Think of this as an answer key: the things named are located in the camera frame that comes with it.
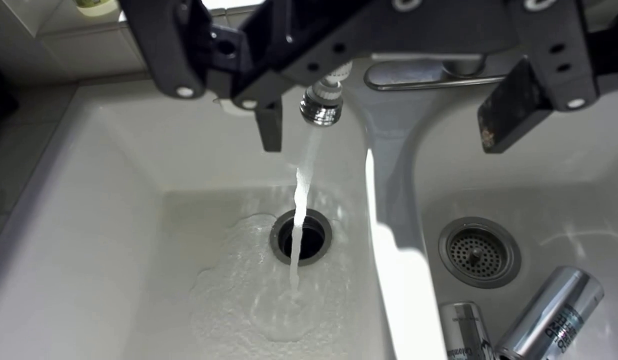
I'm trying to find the chrome kitchen faucet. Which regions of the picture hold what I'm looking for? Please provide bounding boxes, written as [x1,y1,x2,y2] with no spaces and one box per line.
[296,53,518,130]

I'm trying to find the metal sink strainer drain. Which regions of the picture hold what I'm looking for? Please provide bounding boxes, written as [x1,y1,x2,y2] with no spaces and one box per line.
[437,213,524,289]

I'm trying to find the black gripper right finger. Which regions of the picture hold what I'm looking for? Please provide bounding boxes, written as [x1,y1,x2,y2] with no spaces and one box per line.
[476,0,618,155]

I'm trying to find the white double basin sink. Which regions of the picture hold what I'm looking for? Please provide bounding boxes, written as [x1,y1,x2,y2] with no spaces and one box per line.
[0,66,618,360]

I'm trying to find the round open sink drain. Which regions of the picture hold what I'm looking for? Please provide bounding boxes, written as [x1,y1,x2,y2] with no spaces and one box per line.
[269,206,336,267]

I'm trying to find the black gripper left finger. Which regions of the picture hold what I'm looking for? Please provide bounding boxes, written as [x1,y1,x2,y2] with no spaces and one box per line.
[117,0,304,153]

